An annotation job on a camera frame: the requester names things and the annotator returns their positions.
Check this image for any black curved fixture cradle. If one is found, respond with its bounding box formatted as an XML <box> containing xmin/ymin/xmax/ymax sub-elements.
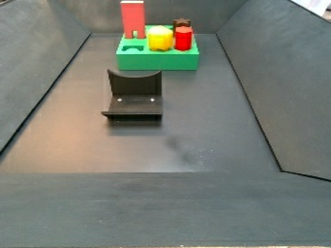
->
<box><xmin>103</xmin><ymin>70</ymin><xmax>163</xmax><ymax>118</ymax></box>

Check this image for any green shape sorter base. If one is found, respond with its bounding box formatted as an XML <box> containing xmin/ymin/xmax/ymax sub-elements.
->
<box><xmin>116</xmin><ymin>25</ymin><xmax>199</xmax><ymax>71</ymax></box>

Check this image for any yellow rounded pentagon block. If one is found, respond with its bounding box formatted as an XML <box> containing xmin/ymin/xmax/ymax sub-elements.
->
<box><xmin>147</xmin><ymin>25</ymin><xmax>173</xmax><ymax>51</ymax></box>

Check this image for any red hexagonal prism block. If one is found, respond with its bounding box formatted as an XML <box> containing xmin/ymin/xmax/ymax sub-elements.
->
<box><xmin>175</xmin><ymin>26</ymin><xmax>192</xmax><ymax>51</ymax></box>

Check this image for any brown star prism block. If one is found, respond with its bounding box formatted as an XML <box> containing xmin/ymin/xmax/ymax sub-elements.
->
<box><xmin>173</xmin><ymin>17</ymin><xmax>191</xmax><ymax>33</ymax></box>

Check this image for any salmon arch block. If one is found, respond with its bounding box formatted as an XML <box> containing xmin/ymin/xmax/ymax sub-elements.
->
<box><xmin>120</xmin><ymin>0</ymin><xmax>145</xmax><ymax>39</ymax></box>

